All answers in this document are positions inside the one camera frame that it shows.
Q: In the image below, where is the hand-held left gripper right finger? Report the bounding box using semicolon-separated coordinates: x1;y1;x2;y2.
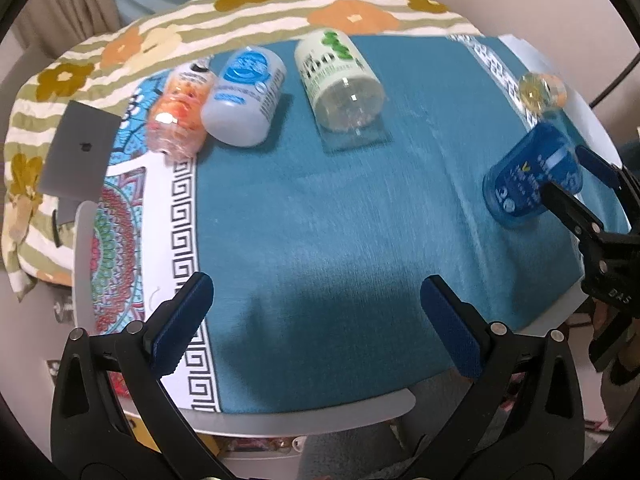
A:
420;274;587;480

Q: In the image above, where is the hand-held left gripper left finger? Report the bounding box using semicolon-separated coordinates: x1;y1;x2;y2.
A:
50;271;237;480

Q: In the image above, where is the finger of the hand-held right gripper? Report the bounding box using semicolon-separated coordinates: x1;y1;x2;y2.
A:
575;145;640;201
542;181;607;243

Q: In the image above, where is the blue plastic bottle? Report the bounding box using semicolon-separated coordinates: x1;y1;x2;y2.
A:
482;122;585;231

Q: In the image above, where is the small clear yellow cup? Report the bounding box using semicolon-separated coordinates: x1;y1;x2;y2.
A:
518;72;568;115

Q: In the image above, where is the white round table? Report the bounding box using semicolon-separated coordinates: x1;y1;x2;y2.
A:
72;32;636;441

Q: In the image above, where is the teal patterned tablecloth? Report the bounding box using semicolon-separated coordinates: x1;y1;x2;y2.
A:
90;30;632;416

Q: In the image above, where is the grey laptop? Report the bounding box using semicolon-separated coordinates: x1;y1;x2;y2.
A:
39;100;123;200

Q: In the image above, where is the orange plastic bottle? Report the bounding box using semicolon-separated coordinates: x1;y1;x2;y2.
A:
146;60;217;158

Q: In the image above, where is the blue label white bottle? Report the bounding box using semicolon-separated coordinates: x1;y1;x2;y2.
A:
200;46;287;148

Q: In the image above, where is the green label clear bottle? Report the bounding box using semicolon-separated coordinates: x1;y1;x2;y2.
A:
294;29;385;132

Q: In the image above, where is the floral striped blanket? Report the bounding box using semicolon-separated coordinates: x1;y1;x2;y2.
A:
2;0;486;303

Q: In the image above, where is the beige curtain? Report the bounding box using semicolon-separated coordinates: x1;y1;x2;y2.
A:
27;0;123;58

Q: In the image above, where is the black cable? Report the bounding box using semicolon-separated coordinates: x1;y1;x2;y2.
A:
589;47;640;109

